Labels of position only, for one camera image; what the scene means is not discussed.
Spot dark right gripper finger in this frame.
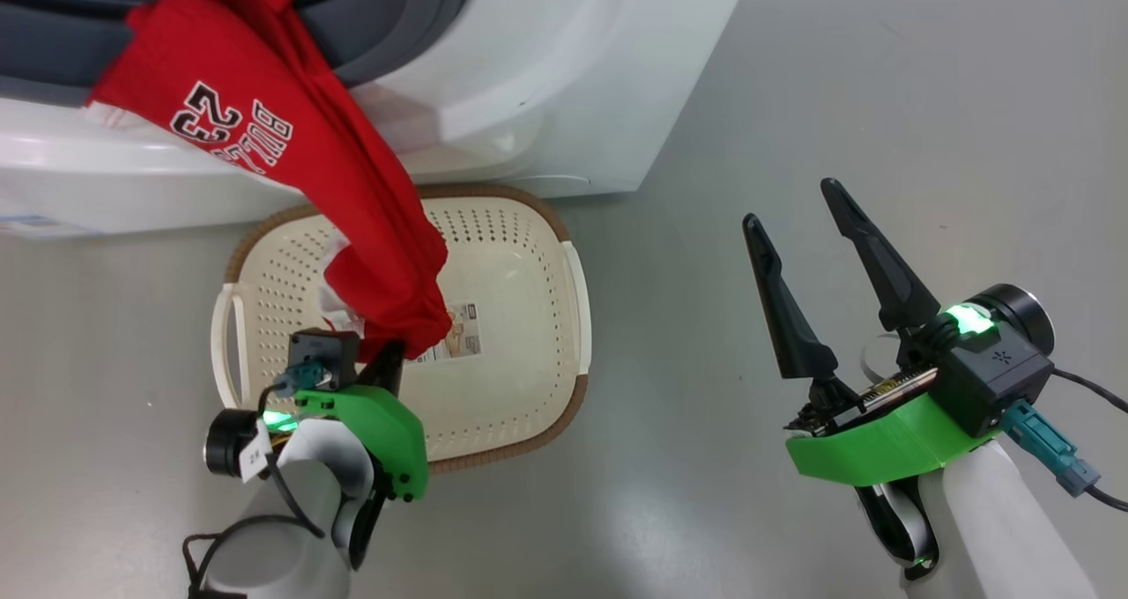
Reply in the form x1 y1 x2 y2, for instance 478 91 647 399
821 178 942 334
743 214 840 381

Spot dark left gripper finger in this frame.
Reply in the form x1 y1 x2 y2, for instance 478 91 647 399
357 339 408 397

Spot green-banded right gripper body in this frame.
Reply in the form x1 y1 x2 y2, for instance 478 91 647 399
784 284 1056 487

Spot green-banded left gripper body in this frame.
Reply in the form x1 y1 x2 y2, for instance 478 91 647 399
204 386 430 503

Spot red basketball jersey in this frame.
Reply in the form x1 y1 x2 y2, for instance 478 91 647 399
85 0 452 362

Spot printed basket label sticker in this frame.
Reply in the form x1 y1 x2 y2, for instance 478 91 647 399
414 304 484 364

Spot cream perforated laundry basket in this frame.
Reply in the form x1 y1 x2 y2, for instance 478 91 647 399
210 185 593 475

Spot white washing machine body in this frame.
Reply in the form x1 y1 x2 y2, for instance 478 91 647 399
0 0 757 239

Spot grey rubber door gasket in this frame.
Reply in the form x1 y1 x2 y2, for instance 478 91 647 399
0 0 481 107

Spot blue energy label sticker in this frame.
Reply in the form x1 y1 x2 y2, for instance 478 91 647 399
0 214 70 239

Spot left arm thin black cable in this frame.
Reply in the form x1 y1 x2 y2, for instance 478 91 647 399
182 515 309 599

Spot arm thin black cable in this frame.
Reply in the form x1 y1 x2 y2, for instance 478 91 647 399
182 515 309 599
1053 368 1128 410

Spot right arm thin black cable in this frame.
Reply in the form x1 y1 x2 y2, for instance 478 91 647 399
1053 368 1128 410

